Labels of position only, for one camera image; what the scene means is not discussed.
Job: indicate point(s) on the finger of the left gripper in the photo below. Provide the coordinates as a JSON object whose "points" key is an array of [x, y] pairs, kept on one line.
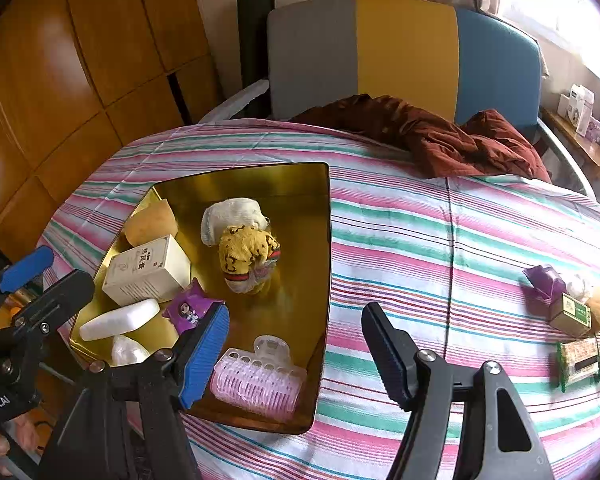
{"points": [[19, 274], [58, 303]]}

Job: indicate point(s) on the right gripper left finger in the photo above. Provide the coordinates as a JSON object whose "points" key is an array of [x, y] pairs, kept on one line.
{"points": [[128, 417]]}

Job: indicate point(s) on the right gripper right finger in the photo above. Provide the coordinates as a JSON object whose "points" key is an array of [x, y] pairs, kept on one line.
{"points": [[498, 439]]}

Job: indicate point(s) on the white herbal cream box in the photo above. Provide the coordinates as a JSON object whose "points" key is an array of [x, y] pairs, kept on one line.
{"points": [[156, 270]]}

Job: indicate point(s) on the purple snack packet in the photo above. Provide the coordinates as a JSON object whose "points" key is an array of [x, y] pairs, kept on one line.
{"points": [[542, 287], [188, 307]]}

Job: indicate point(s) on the pink hair roller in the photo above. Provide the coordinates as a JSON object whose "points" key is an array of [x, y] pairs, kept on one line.
{"points": [[263, 381]]}

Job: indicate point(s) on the white sock ball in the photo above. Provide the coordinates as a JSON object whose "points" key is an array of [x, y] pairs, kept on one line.
{"points": [[238, 211]]}

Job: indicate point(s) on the small green white box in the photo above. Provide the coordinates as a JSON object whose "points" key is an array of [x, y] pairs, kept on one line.
{"points": [[570, 316]]}

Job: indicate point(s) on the yellow patterned sock ball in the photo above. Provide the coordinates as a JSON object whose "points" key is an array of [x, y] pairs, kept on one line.
{"points": [[247, 258]]}

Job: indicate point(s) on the striped bed sheet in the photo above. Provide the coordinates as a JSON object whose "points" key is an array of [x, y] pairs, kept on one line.
{"points": [[445, 258]]}

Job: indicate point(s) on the wooden wardrobe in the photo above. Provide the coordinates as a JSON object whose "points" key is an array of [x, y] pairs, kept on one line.
{"points": [[79, 79]]}

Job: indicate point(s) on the dark red blanket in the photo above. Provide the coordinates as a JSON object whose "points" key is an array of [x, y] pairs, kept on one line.
{"points": [[486, 145]]}

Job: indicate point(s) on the wooden side table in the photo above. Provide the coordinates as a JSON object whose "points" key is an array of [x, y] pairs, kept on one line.
{"points": [[576, 144]]}

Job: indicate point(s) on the boxes on side table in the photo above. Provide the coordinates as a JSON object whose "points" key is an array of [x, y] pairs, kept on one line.
{"points": [[576, 107]]}

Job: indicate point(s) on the grey yellow blue headboard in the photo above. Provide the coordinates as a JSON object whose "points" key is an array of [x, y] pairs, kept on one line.
{"points": [[451, 61]]}

